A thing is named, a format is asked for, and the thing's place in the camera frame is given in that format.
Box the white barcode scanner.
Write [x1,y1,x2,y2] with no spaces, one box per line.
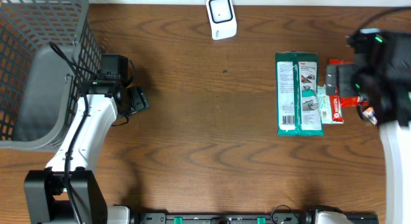
[205,0,238,40]

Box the red stick sachet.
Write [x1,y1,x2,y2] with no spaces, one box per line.
[330,96,344,123]

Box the light green wipes pack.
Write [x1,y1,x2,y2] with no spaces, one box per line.
[317,86,336,125]

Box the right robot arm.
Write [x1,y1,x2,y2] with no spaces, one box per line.
[325,28,410,223]

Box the grey plastic mesh basket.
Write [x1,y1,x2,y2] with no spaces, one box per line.
[1,0,101,152]

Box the red snack bag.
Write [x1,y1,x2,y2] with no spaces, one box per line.
[329,59,369,107]

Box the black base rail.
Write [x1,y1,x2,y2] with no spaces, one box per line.
[105,212,380,224]

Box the dark green package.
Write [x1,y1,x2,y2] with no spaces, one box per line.
[275,52,324,136]

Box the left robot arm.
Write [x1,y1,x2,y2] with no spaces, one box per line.
[24,55,150,223]

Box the small orange white box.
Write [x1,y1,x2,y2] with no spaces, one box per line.
[362,107,378,125]

